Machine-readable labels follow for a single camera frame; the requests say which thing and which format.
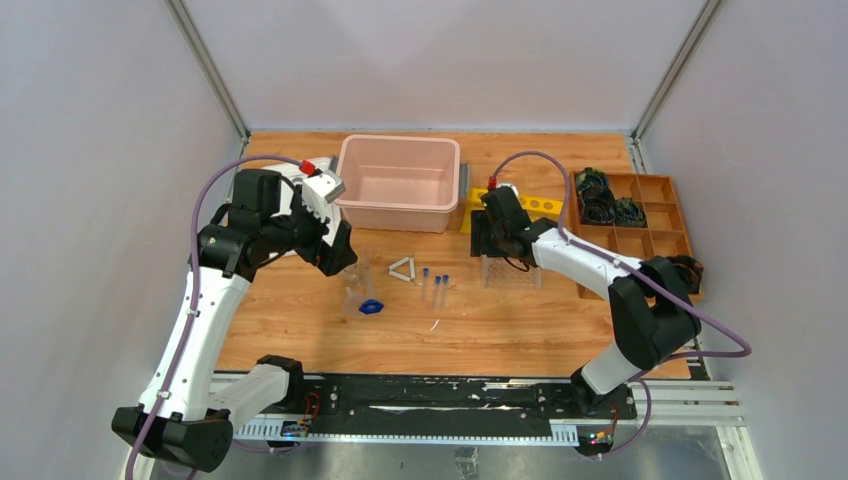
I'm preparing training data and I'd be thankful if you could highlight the blue capped vial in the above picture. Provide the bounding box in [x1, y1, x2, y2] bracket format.
[420, 267, 429, 301]
[430, 275, 443, 309]
[439, 274, 450, 308]

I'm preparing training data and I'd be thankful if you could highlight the white clay pipe triangle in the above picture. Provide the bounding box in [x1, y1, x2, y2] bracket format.
[387, 255, 417, 284]

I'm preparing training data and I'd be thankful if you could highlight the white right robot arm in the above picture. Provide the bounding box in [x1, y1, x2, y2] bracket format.
[471, 186, 702, 418]

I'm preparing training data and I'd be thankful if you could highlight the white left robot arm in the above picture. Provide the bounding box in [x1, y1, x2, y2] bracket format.
[112, 162, 357, 479]

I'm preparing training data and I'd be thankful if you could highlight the small clear glass beaker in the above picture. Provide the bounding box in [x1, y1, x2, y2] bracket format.
[339, 262, 362, 289]

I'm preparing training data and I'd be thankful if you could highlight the yellow test tube rack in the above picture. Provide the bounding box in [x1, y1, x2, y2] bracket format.
[460, 188, 563, 234]

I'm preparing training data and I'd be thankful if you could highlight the pink plastic bin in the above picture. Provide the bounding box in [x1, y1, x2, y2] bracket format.
[336, 134, 460, 233]

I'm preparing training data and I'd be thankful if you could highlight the dark rolled tie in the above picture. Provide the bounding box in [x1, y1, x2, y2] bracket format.
[578, 186, 616, 226]

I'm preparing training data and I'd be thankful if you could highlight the blue floral rolled tie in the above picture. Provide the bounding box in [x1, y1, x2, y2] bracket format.
[575, 167, 609, 195]

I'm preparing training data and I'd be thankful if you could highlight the green floral rolled tie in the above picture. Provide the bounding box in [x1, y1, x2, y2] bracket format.
[614, 197, 647, 228]

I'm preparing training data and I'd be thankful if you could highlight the wooden compartment organizer tray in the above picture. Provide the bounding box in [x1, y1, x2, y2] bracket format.
[568, 170, 703, 304]

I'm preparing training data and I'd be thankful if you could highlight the black rolled belt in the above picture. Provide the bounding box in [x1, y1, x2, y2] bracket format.
[667, 255, 705, 295]

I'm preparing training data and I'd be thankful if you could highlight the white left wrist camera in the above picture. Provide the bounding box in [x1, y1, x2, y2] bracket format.
[300, 157, 346, 223]

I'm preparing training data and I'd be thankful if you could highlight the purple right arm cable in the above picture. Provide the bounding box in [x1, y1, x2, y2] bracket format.
[488, 150, 753, 460]

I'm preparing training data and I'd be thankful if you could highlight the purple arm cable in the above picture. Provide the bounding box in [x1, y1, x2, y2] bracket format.
[488, 150, 753, 460]
[124, 154, 319, 480]

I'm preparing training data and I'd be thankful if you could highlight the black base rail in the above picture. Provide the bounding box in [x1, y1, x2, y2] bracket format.
[236, 374, 637, 447]

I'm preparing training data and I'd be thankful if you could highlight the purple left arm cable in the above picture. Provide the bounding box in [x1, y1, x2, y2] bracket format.
[124, 154, 319, 480]

